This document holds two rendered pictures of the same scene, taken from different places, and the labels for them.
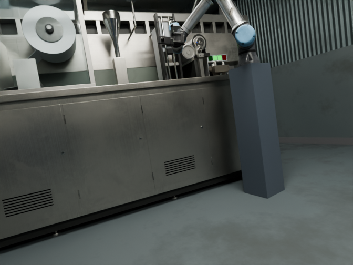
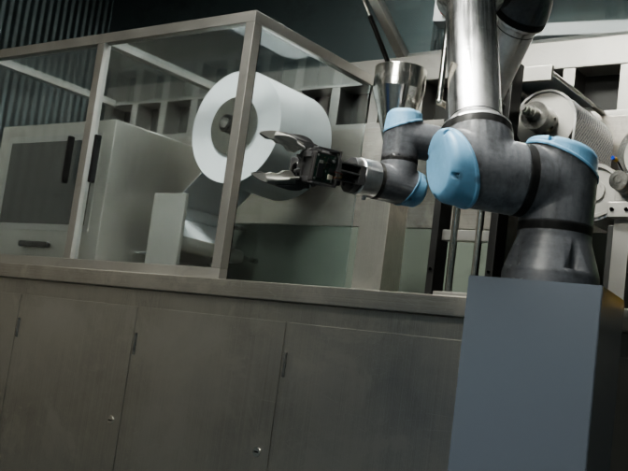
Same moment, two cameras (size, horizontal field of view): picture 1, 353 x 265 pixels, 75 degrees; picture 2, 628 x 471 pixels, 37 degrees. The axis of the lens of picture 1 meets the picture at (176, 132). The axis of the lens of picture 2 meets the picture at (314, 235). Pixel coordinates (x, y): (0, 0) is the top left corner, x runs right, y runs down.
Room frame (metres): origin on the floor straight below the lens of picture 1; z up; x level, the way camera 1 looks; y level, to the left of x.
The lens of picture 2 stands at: (0.56, -1.66, 0.75)
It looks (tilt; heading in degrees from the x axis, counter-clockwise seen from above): 7 degrees up; 60
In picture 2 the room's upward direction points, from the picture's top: 7 degrees clockwise
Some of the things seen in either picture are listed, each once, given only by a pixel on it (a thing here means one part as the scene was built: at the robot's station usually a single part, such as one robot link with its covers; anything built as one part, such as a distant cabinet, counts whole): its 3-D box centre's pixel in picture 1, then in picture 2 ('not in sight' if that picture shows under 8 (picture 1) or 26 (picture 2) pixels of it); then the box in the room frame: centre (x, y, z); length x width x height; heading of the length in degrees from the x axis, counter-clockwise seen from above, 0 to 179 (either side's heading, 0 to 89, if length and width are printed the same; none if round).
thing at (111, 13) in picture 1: (111, 18); (400, 80); (1.95, 0.38, 1.50); 0.14 x 0.14 x 0.06
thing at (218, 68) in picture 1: (210, 73); not in sight; (2.34, -0.43, 1.00); 0.40 x 0.16 x 0.06; 22
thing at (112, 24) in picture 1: (117, 57); (386, 195); (1.95, 0.38, 1.19); 0.14 x 0.14 x 0.57
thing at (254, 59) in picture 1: (247, 59); (551, 256); (1.63, -0.57, 0.95); 0.15 x 0.15 x 0.10
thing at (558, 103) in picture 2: not in sight; (565, 136); (2.15, -0.04, 1.34); 0.25 x 0.14 x 0.14; 22
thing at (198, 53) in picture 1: (201, 63); (620, 245); (2.07, -0.31, 1.05); 0.06 x 0.05 x 0.31; 22
